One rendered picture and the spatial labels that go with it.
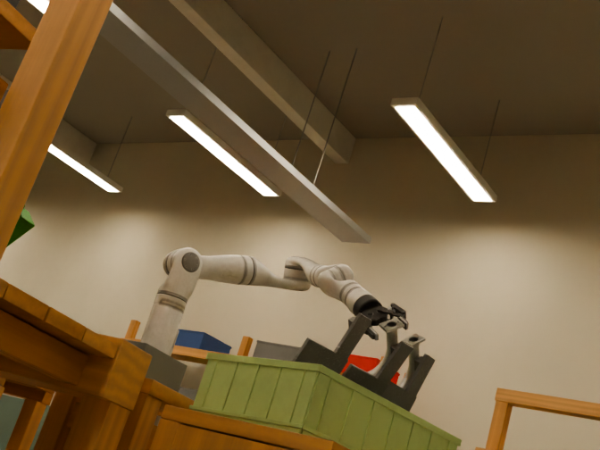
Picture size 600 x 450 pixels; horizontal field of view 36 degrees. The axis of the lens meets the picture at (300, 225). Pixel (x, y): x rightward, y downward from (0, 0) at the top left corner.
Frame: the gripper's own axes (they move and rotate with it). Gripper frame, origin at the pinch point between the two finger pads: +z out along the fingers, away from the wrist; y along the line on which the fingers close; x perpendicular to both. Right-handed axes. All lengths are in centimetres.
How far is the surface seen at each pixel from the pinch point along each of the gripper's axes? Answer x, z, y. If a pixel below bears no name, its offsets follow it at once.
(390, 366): 6.6, 5.5, -3.7
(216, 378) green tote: 3.3, -10.2, -46.4
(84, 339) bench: -21, -9, -77
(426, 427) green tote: 21.6, 15.6, 0.6
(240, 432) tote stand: 1, 15, -50
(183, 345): 360, -527, 80
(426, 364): 17.2, -1.9, 12.1
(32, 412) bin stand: 35, -65, -89
